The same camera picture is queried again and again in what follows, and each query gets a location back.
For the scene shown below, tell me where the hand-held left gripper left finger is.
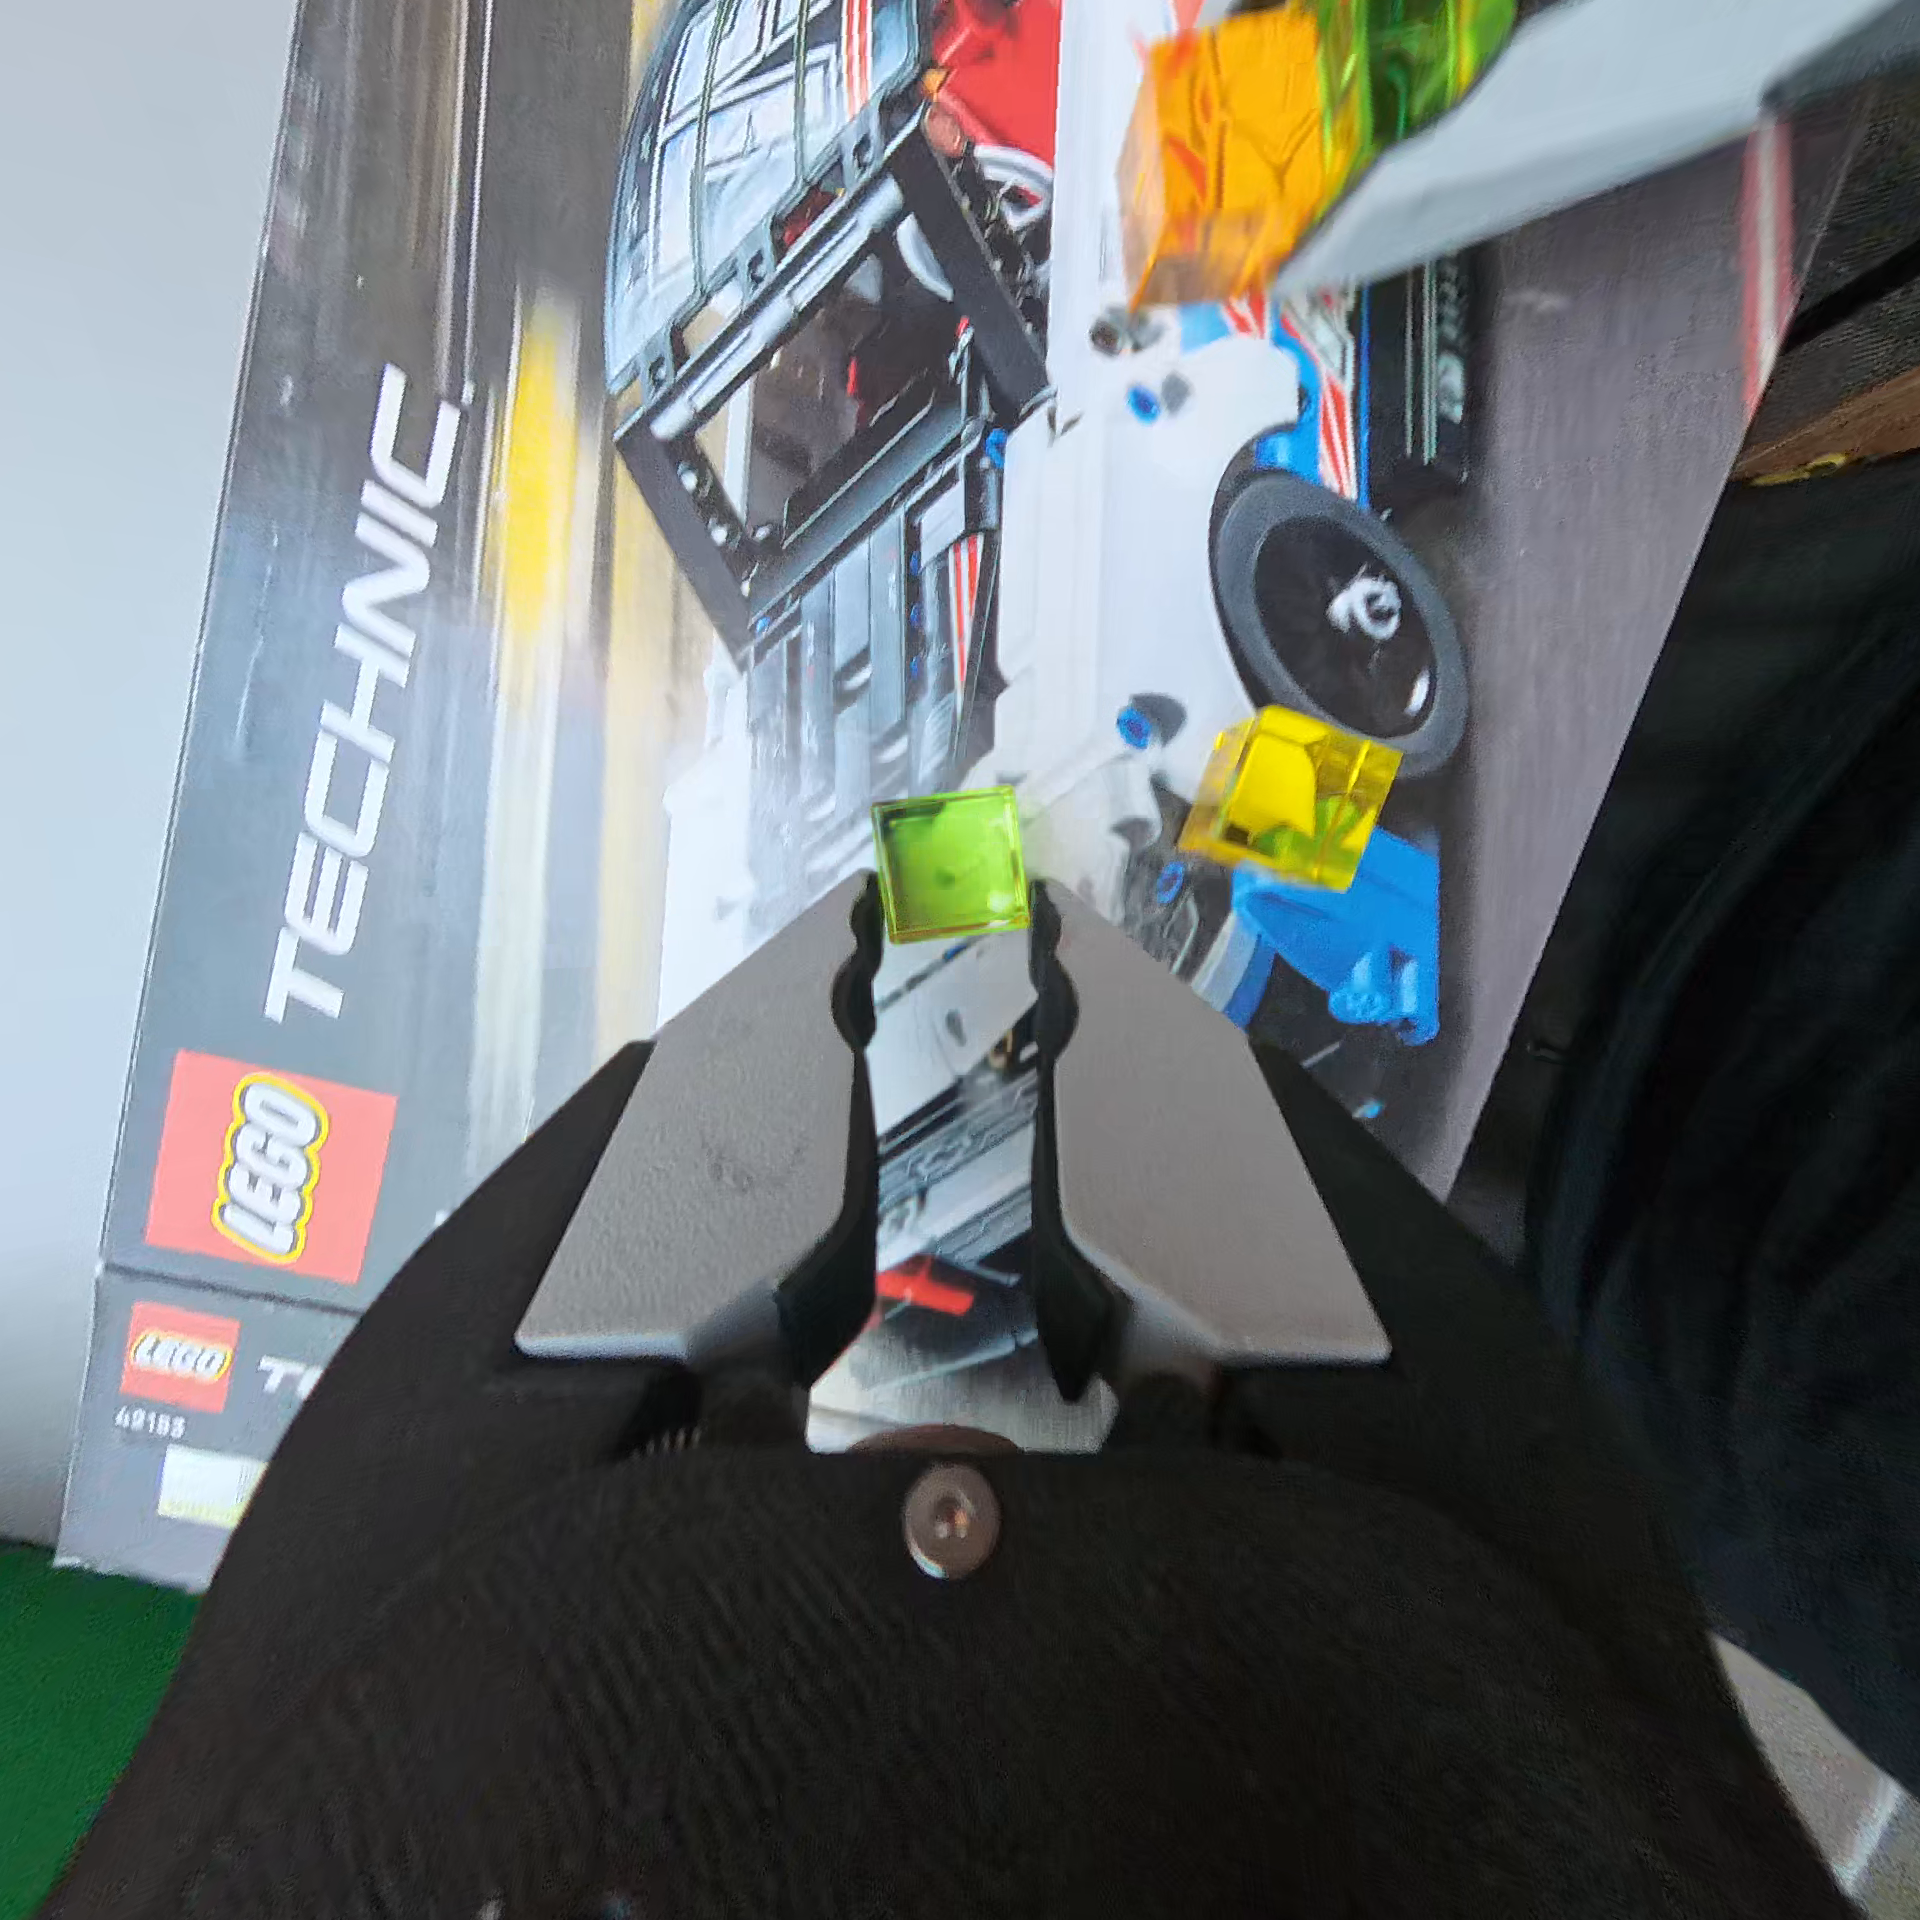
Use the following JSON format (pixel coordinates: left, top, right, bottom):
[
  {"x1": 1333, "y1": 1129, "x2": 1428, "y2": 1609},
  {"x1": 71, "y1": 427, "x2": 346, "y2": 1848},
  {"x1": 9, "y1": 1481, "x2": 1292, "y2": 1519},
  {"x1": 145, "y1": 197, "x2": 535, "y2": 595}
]
[{"x1": 514, "y1": 874, "x2": 885, "y2": 1388}]

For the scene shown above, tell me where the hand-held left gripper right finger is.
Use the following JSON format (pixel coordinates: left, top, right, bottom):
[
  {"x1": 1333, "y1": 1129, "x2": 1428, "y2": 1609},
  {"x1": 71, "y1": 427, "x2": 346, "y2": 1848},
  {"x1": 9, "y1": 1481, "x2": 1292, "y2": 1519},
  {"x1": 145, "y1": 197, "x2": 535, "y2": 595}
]
[{"x1": 1025, "y1": 877, "x2": 1393, "y2": 1406}]

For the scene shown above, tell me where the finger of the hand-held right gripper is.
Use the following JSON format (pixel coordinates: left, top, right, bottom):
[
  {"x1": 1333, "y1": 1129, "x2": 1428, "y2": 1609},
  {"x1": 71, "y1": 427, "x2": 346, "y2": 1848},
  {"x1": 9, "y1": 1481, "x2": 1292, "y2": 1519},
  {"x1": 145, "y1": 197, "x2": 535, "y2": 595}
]
[{"x1": 1273, "y1": 0, "x2": 1920, "y2": 297}]

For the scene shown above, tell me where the green transparent cube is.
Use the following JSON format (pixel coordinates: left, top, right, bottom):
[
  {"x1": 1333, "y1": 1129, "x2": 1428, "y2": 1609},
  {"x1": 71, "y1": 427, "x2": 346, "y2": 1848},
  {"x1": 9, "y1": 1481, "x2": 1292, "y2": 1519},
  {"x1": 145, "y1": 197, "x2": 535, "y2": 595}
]
[{"x1": 1316, "y1": 0, "x2": 1521, "y2": 155}]

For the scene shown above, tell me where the orange transparent cube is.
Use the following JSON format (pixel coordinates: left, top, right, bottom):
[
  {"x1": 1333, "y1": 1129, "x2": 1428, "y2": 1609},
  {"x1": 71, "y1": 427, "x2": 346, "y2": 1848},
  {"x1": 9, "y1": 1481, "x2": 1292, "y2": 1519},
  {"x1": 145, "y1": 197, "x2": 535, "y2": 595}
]
[{"x1": 1115, "y1": 12, "x2": 1361, "y2": 311}]

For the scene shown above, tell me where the lime transparent cube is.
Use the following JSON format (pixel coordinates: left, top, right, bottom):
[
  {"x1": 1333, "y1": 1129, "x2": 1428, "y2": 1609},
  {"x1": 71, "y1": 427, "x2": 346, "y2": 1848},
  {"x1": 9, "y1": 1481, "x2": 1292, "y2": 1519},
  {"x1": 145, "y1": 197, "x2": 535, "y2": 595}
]
[{"x1": 871, "y1": 786, "x2": 1036, "y2": 946}]

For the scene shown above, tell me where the yellow transparent cube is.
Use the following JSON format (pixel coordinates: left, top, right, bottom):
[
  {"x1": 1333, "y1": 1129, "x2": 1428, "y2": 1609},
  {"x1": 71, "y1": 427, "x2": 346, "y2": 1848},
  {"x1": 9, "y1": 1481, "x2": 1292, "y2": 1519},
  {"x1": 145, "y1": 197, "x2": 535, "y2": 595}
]
[{"x1": 1176, "y1": 703, "x2": 1407, "y2": 889}]

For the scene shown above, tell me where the person's dark clothing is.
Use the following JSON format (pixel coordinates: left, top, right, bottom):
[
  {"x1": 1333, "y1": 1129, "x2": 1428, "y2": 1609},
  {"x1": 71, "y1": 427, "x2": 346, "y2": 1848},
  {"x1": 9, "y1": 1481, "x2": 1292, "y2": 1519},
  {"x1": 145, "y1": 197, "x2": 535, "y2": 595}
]
[{"x1": 1445, "y1": 457, "x2": 1920, "y2": 1734}]

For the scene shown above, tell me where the toy car set box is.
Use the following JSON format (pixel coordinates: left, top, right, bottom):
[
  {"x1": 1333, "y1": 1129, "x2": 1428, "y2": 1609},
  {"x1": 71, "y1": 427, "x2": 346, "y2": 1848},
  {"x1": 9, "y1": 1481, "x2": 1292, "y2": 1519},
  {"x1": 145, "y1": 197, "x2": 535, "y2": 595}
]
[{"x1": 57, "y1": 0, "x2": 1806, "y2": 1595}]

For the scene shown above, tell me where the green mat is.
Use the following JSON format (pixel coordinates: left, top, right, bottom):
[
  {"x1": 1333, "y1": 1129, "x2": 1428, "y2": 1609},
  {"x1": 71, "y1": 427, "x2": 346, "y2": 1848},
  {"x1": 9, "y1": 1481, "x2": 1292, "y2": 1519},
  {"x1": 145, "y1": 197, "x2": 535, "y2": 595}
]
[{"x1": 0, "y1": 1536, "x2": 207, "y2": 1920}]

